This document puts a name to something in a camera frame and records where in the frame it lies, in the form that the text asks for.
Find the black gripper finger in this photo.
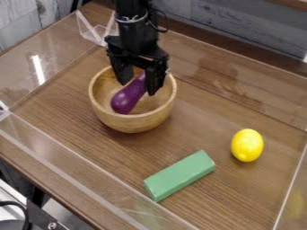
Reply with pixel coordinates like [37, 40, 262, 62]
[146, 64, 168, 96]
[109, 55, 135, 85]

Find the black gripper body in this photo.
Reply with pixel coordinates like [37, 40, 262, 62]
[104, 16, 170, 69]

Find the purple toy eggplant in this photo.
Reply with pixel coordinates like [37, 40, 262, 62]
[111, 72, 146, 114]

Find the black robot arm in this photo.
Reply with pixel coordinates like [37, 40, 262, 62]
[104, 0, 170, 96]

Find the brown wooden bowl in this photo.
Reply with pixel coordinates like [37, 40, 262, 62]
[88, 66, 178, 133]

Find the yellow toy lemon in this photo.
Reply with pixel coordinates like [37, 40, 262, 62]
[230, 128, 264, 163]

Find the green rectangular block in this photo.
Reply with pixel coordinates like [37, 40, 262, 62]
[144, 150, 216, 202]

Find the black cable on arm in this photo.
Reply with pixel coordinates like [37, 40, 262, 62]
[148, 7, 171, 34]

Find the clear acrylic corner bracket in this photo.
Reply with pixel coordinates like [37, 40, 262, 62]
[76, 10, 119, 48]

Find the clear acrylic tray wall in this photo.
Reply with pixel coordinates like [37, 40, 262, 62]
[0, 109, 199, 230]

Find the black device with cable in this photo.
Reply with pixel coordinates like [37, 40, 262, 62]
[0, 200, 69, 230]

